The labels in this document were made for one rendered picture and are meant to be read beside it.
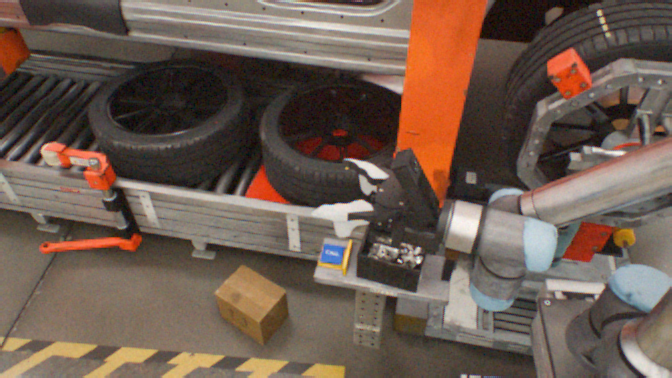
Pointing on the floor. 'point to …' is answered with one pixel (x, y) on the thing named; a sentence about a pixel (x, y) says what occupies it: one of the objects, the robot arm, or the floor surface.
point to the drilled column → (369, 318)
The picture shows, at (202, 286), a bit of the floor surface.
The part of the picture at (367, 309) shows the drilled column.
